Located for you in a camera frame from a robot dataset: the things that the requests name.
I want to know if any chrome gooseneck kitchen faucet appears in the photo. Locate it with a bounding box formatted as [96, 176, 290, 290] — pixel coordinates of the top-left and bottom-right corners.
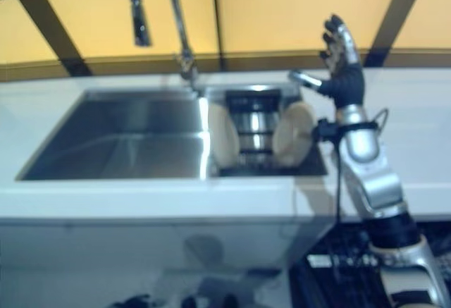
[124, 0, 207, 98]

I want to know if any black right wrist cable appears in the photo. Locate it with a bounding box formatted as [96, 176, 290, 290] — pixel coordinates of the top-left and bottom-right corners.
[330, 108, 390, 239]

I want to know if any stainless steel sink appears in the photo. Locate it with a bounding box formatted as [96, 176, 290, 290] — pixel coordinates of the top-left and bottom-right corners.
[16, 87, 330, 182]

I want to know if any dark window frame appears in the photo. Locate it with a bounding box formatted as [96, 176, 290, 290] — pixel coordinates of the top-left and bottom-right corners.
[0, 0, 451, 84]

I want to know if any narrow white cabinet door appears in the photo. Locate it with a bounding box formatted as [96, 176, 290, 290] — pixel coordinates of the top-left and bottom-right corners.
[179, 220, 301, 274]

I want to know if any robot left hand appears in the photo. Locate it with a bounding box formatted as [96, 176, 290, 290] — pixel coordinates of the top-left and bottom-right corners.
[116, 294, 153, 308]

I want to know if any wire dishwasher rack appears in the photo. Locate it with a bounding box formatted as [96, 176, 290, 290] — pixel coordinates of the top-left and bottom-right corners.
[315, 220, 451, 308]

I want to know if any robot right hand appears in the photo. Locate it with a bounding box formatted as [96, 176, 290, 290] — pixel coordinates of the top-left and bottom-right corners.
[288, 14, 366, 109]

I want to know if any black dish drying rack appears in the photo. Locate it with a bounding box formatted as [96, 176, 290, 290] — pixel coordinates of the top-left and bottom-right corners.
[210, 88, 327, 177]

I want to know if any cream ceramic plate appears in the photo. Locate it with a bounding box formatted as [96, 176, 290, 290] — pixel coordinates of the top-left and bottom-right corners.
[206, 102, 241, 166]
[272, 101, 316, 166]

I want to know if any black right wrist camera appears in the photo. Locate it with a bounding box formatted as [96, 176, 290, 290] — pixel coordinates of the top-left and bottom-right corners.
[311, 118, 345, 144]

